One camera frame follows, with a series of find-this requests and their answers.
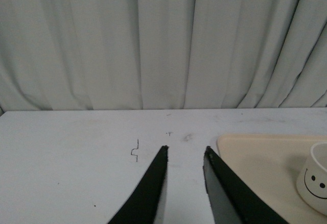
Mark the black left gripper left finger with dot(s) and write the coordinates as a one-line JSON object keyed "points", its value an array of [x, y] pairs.
{"points": [[147, 202]]}

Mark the white pleated curtain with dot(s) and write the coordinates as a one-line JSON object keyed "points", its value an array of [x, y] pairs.
{"points": [[162, 54]]}

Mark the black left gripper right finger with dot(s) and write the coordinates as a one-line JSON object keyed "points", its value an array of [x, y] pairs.
{"points": [[231, 200]]}

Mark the beige square plate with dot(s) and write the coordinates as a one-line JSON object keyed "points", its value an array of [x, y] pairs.
{"points": [[269, 165]]}

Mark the white smiley face mug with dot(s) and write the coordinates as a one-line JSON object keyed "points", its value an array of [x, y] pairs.
{"points": [[311, 181]]}

